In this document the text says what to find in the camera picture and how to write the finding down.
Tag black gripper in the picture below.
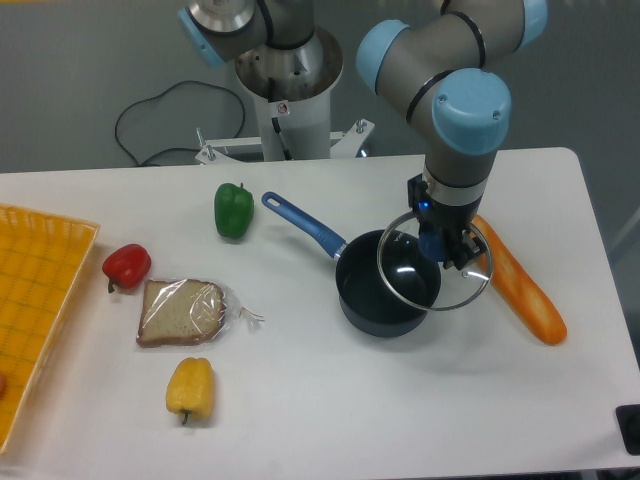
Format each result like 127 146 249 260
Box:
407 174 487 270

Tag glass lid blue knob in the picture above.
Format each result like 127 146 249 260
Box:
376 212 493 312

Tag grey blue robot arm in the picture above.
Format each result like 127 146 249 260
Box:
178 1 548 268

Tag orange baguette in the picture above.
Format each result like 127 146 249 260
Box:
473 215 568 346

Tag green bell pepper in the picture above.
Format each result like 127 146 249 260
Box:
213 183 254 240

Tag black object table corner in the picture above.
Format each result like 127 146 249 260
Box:
615 404 640 456

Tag bread slice in plastic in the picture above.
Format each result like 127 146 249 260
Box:
136 279 264 348

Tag yellow bell pepper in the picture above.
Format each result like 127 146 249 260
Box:
165 357 215 425

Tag red bell pepper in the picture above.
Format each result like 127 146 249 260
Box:
102 244 152 293

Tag yellow woven basket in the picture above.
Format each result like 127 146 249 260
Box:
1 204 100 452

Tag dark saucepan blue handle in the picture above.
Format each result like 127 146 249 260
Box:
261 192 441 338

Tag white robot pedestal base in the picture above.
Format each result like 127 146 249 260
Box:
195 27 375 164

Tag black cable on floor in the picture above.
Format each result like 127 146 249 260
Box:
114 80 247 167

